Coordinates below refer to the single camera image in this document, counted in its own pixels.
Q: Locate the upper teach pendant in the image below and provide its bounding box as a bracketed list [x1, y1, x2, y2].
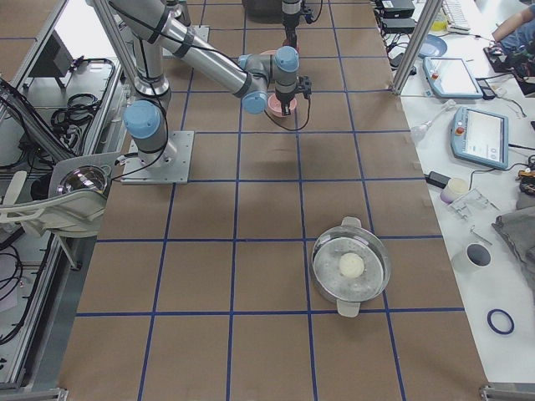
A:
[422, 57, 483, 99]

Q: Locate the person forearm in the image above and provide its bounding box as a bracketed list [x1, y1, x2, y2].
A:
[492, 8, 534, 42]

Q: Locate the pink bowl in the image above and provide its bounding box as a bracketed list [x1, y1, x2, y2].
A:
[267, 94, 298, 118]

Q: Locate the steel mixing bowl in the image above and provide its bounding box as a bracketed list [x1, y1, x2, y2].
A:
[56, 165, 108, 195]

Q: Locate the clear plastic funnel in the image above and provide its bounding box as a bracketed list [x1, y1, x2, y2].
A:
[410, 99, 456, 145]

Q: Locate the black power adapter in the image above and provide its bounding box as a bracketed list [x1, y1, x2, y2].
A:
[425, 171, 451, 189]

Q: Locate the blue plate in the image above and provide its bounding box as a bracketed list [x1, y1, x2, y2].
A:
[418, 34, 448, 58]

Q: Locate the white keyboard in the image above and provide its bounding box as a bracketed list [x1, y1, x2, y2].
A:
[441, 0, 471, 34]

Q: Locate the white purple jar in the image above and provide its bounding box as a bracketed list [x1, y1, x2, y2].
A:
[440, 177, 469, 204]

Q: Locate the aluminium frame post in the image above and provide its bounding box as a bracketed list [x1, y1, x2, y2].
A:
[391, 0, 442, 95]

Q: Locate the clear plastic tray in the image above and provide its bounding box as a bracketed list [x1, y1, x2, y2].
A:
[449, 188, 500, 221]

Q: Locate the steel steamer pot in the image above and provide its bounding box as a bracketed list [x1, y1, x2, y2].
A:
[310, 216, 392, 317]

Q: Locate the blue rubber ring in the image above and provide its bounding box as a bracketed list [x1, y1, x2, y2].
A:
[487, 308, 515, 335]

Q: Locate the metal hex key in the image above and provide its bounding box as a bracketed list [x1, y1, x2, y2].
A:
[469, 225, 492, 246]

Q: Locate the lower teach pendant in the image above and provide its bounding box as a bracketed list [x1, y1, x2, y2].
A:
[450, 107, 509, 170]

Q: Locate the white cup dark inside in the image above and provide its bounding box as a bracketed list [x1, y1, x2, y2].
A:
[451, 242, 492, 273]

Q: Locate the white steamed bun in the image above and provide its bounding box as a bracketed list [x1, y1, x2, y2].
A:
[339, 252, 364, 278]

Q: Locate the grey cloth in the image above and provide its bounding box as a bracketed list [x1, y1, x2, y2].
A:
[492, 207, 535, 272]

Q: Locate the teach pendant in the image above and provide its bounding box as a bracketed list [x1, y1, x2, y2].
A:
[450, 107, 509, 170]
[422, 57, 483, 99]

